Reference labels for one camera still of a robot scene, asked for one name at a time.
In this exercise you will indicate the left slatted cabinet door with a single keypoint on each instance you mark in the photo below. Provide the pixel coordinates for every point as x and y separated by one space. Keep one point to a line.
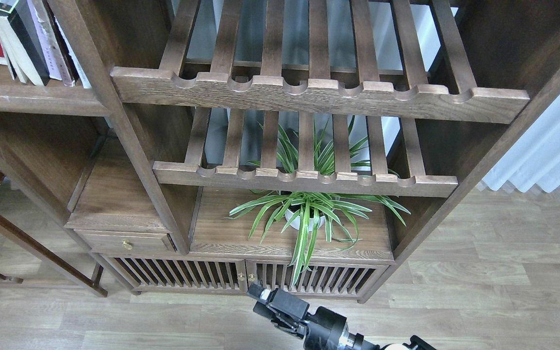
182 275

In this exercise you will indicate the right slatted cabinet door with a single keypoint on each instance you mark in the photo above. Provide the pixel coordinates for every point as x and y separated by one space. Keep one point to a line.
320 279

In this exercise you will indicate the slatted cabinet door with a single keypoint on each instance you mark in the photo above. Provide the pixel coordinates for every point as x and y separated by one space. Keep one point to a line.
182 275
320 279

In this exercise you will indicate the green spider plant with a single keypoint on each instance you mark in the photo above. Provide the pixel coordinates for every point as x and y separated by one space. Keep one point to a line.
310 210

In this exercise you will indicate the wooden drawer brass knob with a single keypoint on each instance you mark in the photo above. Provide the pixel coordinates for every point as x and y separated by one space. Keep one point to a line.
131 242

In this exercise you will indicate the white lilac book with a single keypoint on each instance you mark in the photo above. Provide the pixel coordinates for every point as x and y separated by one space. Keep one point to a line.
47 52

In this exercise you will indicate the dark wooden bookshelf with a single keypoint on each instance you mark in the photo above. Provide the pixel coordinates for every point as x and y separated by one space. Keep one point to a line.
187 101

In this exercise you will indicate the worn brown upright book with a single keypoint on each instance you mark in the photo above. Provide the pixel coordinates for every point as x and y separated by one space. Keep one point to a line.
56 43

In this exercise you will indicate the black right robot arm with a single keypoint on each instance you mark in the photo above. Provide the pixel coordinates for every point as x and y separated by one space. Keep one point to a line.
416 343

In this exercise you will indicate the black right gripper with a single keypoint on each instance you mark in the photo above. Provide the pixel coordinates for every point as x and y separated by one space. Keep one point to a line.
323 330

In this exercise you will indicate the black green cover book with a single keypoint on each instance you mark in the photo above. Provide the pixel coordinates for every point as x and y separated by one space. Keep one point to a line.
20 42

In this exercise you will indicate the white upright book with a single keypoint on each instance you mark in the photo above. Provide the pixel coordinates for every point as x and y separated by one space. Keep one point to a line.
79 70

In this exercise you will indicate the white curtain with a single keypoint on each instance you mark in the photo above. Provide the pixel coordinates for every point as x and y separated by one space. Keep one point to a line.
533 162

